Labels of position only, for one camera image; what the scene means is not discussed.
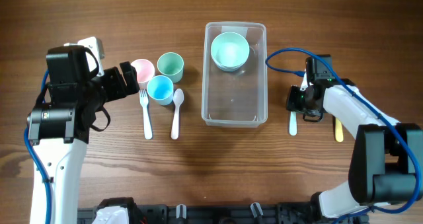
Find pink plastic cup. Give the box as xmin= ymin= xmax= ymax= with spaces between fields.
xmin=131 ymin=59 xmax=155 ymax=89

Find light blue fork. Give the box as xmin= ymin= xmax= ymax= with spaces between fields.
xmin=288 ymin=111 xmax=297 ymax=136
xmin=139 ymin=89 xmax=153 ymax=139

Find blue plastic cup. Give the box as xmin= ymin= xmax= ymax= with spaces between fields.
xmin=147 ymin=75 xmax=174 ymax=106

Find green plastic cup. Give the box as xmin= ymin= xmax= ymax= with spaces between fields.
xmin=157 ymin=52 xmax=184 ymax=83

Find yellow plastic fork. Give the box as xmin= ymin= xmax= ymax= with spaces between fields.
xmin=334 ymin=118 xmax=344 ymax=143

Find white plastic spoon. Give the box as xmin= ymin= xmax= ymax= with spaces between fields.
xmin=171 ymin=89 xmax=184 ymax=140

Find clear plastic container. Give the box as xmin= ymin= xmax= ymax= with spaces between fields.
xmin=201 ymin=21 xmax=268 ymax=128

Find teal plastic bowl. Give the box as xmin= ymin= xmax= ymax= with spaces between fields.
xmin=211 ymin=32 xmax=250 ymax=72

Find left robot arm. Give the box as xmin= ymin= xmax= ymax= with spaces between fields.
xmin=24 ymin=45 xmax=139 ymax=223

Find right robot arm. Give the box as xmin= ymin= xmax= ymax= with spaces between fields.
xmin=286 ymin=81 xmax=422 ymax=222

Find left blue cable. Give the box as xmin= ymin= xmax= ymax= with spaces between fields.
xmin=22 ymin=70 xmax=54 ymax=224

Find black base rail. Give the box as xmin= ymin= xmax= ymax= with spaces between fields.
xmin=75 ymin=197 xmax=369 ymax=224

